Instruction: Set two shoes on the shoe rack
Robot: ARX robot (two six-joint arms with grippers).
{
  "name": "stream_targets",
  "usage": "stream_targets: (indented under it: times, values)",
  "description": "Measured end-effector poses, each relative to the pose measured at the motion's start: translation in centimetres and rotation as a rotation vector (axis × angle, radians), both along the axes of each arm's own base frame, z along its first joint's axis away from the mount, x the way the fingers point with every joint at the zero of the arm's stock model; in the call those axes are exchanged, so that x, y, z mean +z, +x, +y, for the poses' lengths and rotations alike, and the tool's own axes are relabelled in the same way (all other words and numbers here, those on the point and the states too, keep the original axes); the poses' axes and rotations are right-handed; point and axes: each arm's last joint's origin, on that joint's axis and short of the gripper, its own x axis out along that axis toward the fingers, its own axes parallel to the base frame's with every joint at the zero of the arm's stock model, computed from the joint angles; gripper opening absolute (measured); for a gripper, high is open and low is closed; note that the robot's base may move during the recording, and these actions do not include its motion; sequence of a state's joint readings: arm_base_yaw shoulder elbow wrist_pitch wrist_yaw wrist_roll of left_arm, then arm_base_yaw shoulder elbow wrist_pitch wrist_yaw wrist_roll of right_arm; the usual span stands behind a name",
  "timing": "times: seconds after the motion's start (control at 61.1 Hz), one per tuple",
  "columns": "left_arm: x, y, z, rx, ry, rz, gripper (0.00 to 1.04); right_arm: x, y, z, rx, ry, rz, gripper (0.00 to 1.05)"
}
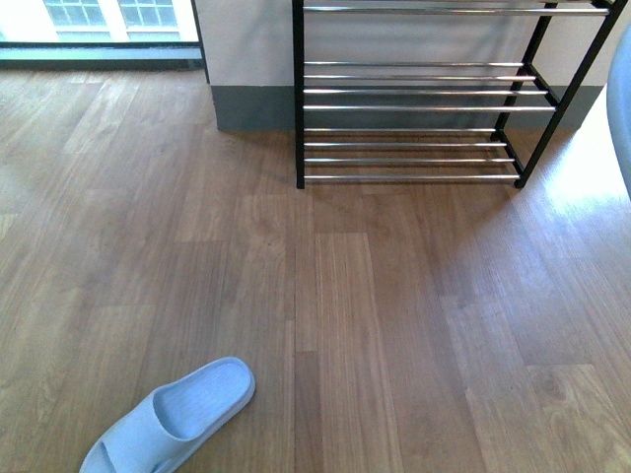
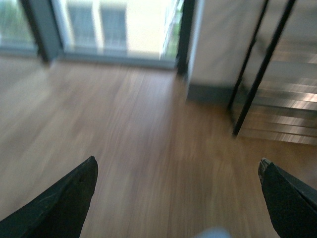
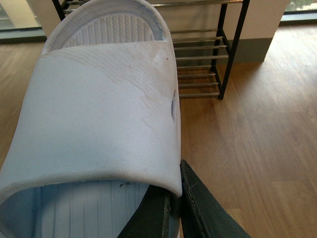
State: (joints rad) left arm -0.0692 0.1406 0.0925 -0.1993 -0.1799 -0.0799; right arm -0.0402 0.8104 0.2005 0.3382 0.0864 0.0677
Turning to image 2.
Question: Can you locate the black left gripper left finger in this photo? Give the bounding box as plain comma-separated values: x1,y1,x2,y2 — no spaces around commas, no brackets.
0,156,98,238

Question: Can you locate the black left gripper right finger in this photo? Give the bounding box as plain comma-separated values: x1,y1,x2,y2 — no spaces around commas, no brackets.
258,158,317,238

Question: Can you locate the light blue slide sandal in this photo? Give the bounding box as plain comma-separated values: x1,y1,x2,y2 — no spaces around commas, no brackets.
193,227,231,238

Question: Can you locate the black metal shoe rack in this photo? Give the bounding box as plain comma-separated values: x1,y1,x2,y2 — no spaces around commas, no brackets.
228,0,317,145

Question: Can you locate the large window with frame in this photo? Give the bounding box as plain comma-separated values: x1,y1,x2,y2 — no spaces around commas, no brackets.
0,0,195,74

